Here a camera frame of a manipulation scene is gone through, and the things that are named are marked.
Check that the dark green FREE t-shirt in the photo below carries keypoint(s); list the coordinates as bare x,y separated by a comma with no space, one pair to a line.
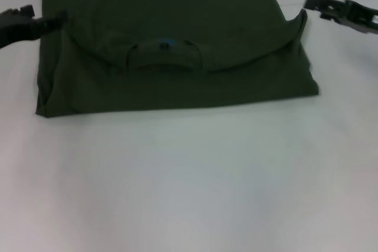
177,72

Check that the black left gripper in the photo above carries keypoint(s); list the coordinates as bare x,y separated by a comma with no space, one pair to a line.
17,29

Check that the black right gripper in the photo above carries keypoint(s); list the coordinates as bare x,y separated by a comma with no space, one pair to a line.
361,17

